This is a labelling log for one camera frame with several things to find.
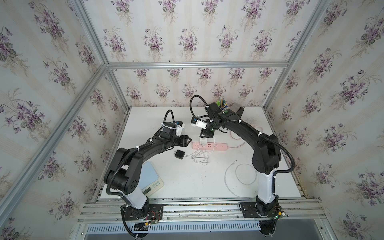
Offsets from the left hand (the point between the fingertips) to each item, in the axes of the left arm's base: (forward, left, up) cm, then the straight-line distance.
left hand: (188, 139), depth 92 cm
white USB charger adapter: (0, -10, -1) cm, 10 cm away
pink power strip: (-1, -14, -6) cm, 16 cm away
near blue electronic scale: (-24, +21, -5) cm, 32 cm away
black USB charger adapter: (-6, +5, -7) cm, 11 cm away
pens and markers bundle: (+30, -25, +4) cm, 39 cm away
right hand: (+3, -10, +5) cm, 12 cm away
